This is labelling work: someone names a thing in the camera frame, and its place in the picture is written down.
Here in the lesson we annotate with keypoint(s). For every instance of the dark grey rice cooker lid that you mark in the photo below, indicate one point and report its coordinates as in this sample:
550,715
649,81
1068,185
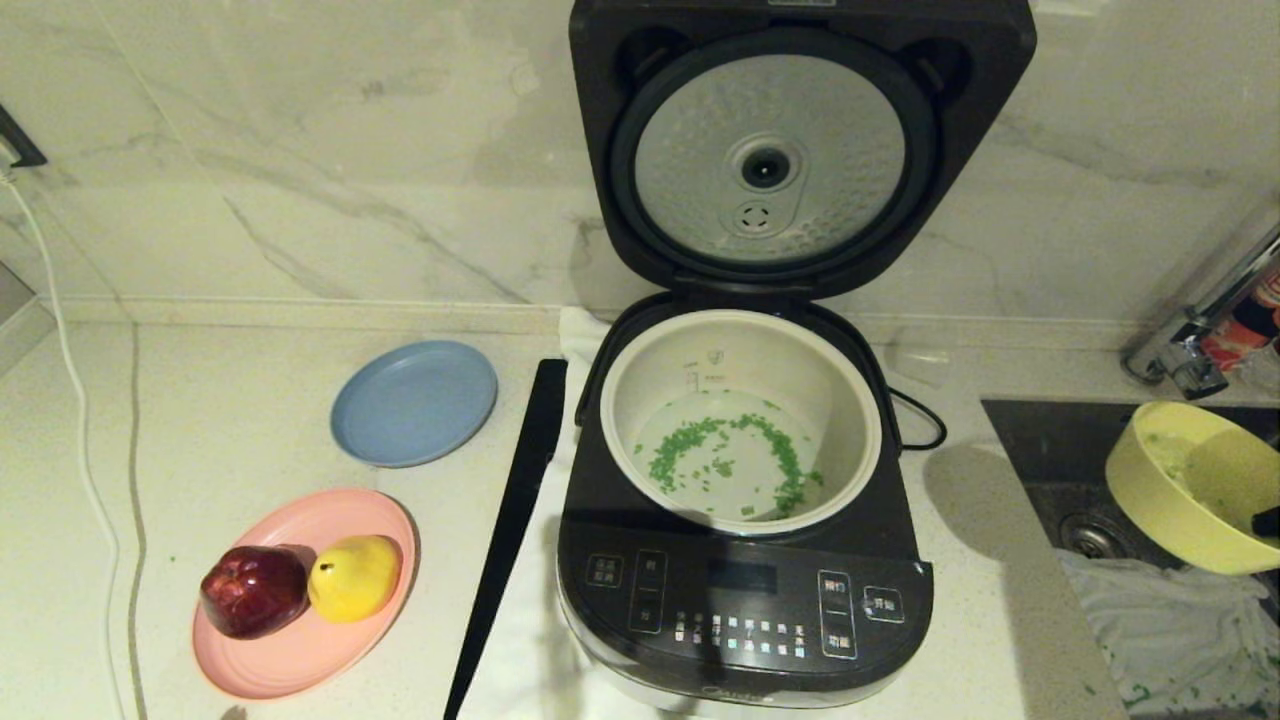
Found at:
770,110

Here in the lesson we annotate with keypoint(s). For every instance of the blue plate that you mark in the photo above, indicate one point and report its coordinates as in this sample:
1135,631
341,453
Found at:
415,403

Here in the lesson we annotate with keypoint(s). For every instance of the red apple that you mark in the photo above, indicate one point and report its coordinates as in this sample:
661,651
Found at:
254,592

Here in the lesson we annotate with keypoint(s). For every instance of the metal sink drain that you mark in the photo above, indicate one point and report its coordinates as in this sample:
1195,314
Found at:
1090,540

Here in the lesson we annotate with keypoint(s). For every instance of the green grains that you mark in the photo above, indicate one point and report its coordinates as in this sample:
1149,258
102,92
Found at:
690,440

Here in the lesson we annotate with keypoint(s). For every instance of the red orange bottle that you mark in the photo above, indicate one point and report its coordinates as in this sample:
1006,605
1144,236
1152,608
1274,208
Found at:
1245,330

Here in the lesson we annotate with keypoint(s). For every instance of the dark grey rice cooker base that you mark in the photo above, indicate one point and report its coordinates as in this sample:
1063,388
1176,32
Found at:
740,600

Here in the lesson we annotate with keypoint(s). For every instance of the steel sink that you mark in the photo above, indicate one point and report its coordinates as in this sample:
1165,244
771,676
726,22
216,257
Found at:
1050,450

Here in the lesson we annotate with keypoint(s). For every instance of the yellow pear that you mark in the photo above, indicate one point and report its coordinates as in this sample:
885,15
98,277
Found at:
354,578

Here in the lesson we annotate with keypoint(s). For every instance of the black flat strip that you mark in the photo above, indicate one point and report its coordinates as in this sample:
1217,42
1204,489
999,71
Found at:
510,540

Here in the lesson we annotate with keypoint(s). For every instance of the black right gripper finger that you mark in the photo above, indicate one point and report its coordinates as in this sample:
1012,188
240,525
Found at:
1268,522

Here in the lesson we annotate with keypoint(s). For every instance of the chrome faucet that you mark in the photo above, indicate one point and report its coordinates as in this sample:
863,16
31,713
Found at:
1200,320

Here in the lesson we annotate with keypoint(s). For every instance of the yellow bowl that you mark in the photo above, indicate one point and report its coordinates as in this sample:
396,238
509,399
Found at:
1150,500

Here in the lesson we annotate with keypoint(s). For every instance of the pink plate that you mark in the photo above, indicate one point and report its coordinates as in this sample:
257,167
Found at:
300,655

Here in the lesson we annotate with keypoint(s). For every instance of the white crumpled cloth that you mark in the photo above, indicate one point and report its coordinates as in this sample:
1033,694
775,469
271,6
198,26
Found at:
1170,640

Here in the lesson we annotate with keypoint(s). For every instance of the white bowl with greens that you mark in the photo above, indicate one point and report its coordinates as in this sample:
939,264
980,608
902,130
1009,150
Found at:
830,380

